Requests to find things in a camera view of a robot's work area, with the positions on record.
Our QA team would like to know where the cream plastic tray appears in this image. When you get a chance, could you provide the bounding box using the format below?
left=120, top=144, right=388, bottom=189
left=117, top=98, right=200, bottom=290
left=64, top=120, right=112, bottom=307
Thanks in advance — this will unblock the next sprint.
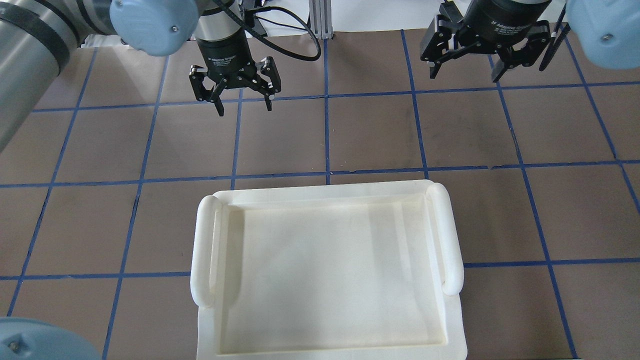
left=190, top=179, right=468, bottom=360

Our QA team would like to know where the aluminium frame post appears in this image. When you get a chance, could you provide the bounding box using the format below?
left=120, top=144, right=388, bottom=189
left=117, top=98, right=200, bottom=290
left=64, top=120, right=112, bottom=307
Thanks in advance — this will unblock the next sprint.
left=308, top=0, right=334, bottom=40

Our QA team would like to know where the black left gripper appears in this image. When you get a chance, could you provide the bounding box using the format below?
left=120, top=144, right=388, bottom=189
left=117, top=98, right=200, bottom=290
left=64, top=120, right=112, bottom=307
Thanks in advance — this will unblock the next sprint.
left=189, top=30, right=282, bottom=117

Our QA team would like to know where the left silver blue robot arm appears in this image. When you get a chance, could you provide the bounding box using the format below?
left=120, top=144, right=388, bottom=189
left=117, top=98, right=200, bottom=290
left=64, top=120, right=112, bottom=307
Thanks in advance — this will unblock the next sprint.
left=0, top=0, right=282, bottom=149

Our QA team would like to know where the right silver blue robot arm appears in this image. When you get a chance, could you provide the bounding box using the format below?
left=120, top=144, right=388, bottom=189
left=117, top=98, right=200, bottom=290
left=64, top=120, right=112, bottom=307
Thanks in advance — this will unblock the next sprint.
left=419, top=0, right=640, bottom=83

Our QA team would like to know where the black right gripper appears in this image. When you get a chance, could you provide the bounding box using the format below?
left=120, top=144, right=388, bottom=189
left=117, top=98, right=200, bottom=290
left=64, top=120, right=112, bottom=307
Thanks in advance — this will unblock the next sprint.
left=420, top=0, right=551, bottom=84

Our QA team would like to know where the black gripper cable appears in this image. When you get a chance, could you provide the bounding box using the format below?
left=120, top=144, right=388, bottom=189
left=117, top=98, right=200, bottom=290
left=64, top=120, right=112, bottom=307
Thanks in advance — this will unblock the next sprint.
left=215, top=0, right=322, bottom=63

